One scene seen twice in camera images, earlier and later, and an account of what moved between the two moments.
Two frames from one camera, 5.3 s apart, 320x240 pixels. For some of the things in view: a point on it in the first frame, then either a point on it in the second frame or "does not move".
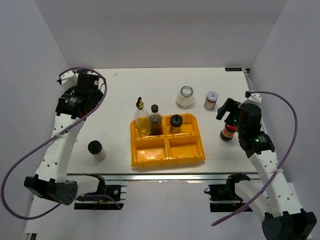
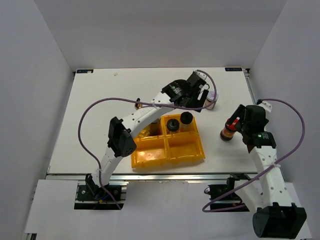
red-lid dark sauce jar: (228, 132) does not move
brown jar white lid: (211, 100) does not move
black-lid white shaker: (95, 148) -> (186, 120)
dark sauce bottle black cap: (155, 121) does not move
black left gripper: (99, 95) -> (200, 102)
